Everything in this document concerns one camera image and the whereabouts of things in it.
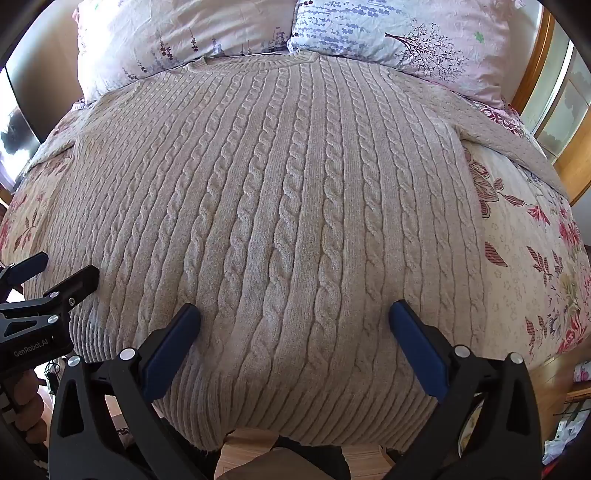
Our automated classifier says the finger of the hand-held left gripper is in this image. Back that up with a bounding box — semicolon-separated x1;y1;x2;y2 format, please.
0;251;49;297
0;265;100;328

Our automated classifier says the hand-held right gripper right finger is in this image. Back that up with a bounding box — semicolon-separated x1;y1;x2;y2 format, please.
383;300;543;480

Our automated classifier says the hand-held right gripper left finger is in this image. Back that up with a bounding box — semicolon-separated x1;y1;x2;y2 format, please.
48;302;218;480

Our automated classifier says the beige cable knit sweater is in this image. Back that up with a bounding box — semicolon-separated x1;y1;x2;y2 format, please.
18;52;571;455

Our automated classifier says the person's left hand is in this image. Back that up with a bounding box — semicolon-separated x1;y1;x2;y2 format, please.
7;369;46;432

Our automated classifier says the cream floral quilt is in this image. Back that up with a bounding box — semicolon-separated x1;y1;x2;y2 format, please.
0;99;591;370

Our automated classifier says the white crumpled bag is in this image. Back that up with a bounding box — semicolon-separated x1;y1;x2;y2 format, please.
541;413;589;467

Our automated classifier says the pink floral pillow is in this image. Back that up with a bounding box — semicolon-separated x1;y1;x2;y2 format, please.
76;0;298;104

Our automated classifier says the wooden framed glass panel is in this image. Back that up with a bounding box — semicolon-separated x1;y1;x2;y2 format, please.
510;9;591;206

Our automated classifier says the pale blue tree print pillow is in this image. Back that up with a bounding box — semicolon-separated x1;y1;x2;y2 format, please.
287;0;527;109

